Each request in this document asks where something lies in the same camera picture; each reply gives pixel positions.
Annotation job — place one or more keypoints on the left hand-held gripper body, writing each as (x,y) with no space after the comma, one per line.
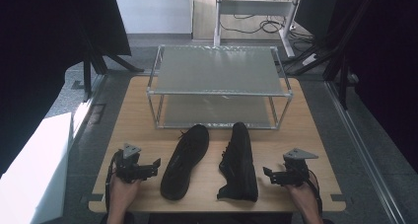
(128,169)

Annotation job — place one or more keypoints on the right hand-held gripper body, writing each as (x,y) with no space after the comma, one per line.
(294,173)

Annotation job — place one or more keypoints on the black shoe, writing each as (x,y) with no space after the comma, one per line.
(184,163)
(239,164)

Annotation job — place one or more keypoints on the grey two-tier shoe rack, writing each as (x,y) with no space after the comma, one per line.
(218,71)

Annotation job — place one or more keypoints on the person's right hand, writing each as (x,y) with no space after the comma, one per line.
(304,196)

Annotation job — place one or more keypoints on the person's left hand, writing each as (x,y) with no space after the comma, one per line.
(121,194)

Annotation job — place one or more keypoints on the black tripod stand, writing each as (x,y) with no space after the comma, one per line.
(98,64)

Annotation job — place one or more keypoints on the white power strip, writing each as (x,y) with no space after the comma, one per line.
(309,59)

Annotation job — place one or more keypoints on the black metal stand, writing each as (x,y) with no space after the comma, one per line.
(332,58)

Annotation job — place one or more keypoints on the dark curtain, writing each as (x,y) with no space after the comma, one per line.
(391,69)

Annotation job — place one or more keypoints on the black curtain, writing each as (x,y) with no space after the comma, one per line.
(49,36)

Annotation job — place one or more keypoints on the silver floor rail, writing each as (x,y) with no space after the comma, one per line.
(364,151)

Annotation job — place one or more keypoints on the white desk frame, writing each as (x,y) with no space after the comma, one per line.
(253,7)

